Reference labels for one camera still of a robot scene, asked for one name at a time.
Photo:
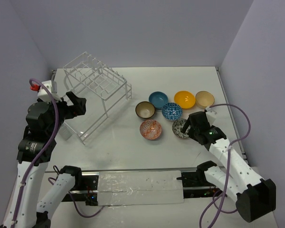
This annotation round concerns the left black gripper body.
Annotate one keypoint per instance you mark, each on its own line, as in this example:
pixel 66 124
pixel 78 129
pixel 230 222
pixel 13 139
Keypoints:
pixel 74 104

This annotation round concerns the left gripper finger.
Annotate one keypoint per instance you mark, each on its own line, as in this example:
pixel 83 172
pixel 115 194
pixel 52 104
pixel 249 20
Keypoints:
pixel 79 106
pixel 68 98

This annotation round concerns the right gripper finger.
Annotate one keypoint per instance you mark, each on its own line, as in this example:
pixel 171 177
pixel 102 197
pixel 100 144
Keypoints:
pixel 185 126
pixel 192 136

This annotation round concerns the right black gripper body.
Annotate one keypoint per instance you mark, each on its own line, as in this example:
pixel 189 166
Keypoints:
pixel 193 129

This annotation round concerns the black white floral bowl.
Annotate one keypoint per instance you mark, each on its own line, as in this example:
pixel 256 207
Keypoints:
pixel 177 127

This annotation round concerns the blue triangle pattern bowl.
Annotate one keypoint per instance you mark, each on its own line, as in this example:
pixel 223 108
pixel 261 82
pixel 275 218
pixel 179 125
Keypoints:
pixel 171 111

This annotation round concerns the orange red patterned bowl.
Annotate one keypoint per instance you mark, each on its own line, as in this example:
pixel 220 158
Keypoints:
pixel 150 129

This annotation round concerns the teal blue bowl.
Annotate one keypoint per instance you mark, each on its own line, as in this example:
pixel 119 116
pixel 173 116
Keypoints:
pixel 158 99

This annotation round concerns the dark brown cream bowl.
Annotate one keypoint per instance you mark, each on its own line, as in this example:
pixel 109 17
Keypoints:
pixel 145 110

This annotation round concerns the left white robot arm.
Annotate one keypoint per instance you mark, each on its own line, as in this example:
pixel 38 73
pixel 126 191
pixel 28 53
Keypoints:
pixel 34 153

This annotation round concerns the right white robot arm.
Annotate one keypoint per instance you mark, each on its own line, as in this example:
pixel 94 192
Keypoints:
pixel 253 196

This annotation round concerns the yellow bowl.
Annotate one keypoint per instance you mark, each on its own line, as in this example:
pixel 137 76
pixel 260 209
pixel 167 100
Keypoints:
pixel 185 99

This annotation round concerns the tan beige bowl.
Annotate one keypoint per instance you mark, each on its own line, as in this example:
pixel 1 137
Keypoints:
pixel 204 99

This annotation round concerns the silver tape sheet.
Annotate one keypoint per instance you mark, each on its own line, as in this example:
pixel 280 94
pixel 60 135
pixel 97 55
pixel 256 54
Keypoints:
pixel 139 188

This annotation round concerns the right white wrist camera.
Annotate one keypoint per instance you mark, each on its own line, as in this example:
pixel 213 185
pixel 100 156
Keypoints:
pixel 211 115

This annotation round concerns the white wire dish rack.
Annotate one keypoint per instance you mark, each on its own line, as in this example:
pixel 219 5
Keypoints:
pixel 105 90

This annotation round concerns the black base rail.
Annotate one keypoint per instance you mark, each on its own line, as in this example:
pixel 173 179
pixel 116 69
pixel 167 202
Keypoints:
pixel 193 186

